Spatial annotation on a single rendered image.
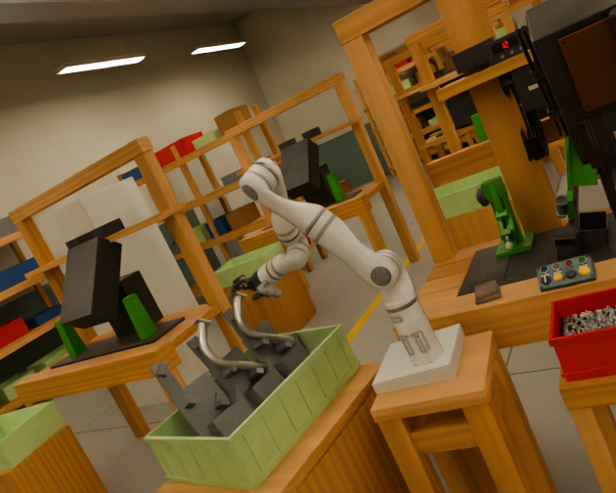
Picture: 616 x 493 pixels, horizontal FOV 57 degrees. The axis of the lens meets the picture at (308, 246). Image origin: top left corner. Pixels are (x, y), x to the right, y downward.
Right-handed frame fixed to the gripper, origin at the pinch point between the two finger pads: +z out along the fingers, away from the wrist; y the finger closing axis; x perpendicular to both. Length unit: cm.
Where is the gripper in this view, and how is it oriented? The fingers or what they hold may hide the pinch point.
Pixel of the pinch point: (243, 294)
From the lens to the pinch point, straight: 199.9
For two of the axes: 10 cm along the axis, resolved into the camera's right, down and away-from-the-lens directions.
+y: -7.8, -2.8, -5.6
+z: -6.2, 4.9, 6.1
